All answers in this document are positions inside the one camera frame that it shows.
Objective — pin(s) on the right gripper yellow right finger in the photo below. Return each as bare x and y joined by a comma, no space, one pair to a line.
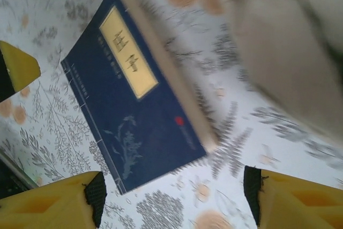
294,205

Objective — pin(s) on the aluminium front frame rail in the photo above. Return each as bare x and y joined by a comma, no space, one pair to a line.
10,175

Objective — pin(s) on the dark blue book plant drawing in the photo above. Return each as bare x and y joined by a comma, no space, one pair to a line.
134,119

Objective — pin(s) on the beige fabric backpack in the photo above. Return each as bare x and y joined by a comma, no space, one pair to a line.
281,52

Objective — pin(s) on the floral patterned table cover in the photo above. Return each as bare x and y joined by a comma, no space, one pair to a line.
53,132

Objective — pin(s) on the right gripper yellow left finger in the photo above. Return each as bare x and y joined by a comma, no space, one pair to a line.
53,207

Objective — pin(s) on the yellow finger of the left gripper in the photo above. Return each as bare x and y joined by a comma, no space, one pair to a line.
18,68

